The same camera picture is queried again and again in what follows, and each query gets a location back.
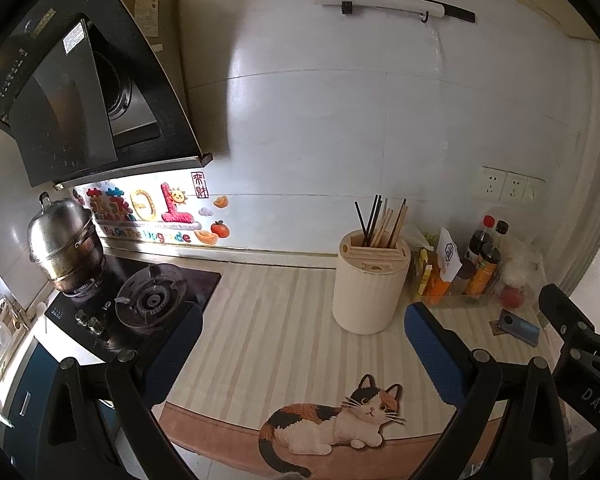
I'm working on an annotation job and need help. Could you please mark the blue smartphone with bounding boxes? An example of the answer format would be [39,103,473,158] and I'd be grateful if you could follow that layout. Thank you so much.
[498,309,540,348]

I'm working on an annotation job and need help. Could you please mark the red plastic bag item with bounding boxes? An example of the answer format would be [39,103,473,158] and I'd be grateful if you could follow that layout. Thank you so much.
[498,285,524,311]

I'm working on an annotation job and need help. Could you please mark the orange packet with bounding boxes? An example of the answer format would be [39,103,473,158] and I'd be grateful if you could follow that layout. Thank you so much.
[422,263,451,306]

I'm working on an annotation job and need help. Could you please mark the black gas stove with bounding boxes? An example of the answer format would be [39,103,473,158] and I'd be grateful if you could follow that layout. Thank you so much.
[45,256,221,362]

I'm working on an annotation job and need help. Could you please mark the white paper packet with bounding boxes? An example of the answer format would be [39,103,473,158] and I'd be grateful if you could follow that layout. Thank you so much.
[437,228,462,283]

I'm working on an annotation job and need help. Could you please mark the red cap sauce bottle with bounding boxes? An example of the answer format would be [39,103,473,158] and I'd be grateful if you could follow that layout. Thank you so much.
[466,214,495,266]

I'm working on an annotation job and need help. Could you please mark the steel steamer pot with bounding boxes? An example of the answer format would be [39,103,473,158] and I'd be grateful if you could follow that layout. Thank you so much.
[28,192,105,296]

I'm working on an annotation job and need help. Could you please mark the brown label card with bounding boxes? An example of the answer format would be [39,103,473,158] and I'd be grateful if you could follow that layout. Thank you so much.
[489,321,504,336]

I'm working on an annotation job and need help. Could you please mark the cream utensil holder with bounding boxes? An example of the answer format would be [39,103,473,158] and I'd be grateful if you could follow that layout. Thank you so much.
[332,230,411,335]

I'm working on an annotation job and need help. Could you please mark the colourful wall stickers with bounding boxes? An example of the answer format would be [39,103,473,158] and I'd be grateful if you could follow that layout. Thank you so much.
[71,169,230,247]

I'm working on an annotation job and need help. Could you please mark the clear plastic organizer tray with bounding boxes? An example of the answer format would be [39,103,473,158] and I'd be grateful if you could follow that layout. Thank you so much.
[413,248,480,304]

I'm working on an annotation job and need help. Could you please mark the black range hood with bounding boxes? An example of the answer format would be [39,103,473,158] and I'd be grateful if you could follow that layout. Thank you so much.
[0,0,212,186]

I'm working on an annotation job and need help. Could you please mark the black cap sauce bottle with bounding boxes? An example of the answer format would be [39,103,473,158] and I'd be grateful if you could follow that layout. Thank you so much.
[492,220,509,252]

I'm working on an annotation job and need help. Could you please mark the white wall socket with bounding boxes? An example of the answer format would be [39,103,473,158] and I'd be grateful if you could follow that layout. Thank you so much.
[472,166,545,206]

